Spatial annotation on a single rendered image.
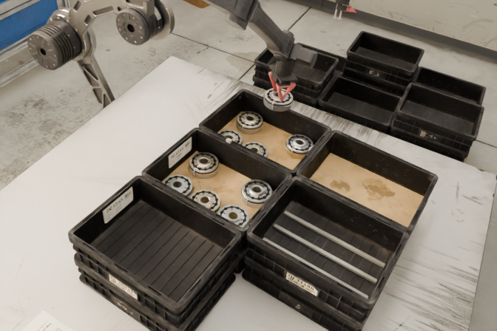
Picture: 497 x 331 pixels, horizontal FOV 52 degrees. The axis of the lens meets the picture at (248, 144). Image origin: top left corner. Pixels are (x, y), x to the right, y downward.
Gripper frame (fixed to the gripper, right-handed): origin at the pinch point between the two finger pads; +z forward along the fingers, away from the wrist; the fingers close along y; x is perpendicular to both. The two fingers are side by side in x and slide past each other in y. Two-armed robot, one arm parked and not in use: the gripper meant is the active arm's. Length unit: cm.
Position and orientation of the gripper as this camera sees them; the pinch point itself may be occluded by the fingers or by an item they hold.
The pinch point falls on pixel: (279, 93)
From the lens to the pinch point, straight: 181.0
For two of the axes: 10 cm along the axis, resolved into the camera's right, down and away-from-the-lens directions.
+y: -3.4, -6.3, 6.9
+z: -1.2, 7.6, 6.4
